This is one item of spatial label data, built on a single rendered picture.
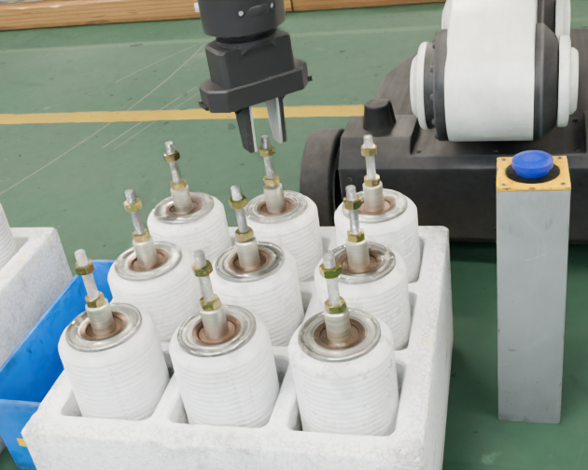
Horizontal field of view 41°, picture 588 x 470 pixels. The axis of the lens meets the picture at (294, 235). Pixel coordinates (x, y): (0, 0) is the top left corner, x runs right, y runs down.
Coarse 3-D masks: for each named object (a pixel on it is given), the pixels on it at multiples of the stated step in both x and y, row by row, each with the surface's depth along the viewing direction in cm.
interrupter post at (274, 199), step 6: (264, 186) 93; (264, 192) 93; (270, 192) 92; (276, 192) 92; (282, 192) 93; (270, 198) 92; (276, 198) 92; (282, 198) 93; (270, 204) 93; (276, 204) 93; (282, 204) 93; (270, 210) 93; (276, 210) 93; (282, 210) 94
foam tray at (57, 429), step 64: (448, 256) 99; (448, 320) 98; (64, 384) 82; (448, 384) 98; (64, 448) 77; (128, 448) 75; (192, 448) 73; (256, 448) 71; (320, 448) 70; (384, 448) 69
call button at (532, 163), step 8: (520, 152) 81; (528, 152) 80; (536, 152) 80; (544, 152) 80; (512, 160) 80; (520, 160) 79; (528, 160) 79; (536, 160) 78; (544, 160) 78; (552, 160) 78; (520, 168) 78; (528, 168) 78; (536, 168) 78; (544, 168) 78; (528, 176) 79; (536, 176) 79
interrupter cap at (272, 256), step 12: (228, 252) 86; (264, 252) 86; (276, 252) 85; (216, 264) 84; (228, 264) 84; (264, 264) 84; (276, 264) 83; (228, 276) 82; (240, 276) 82; (252, 276) 82; (264, 276) 81
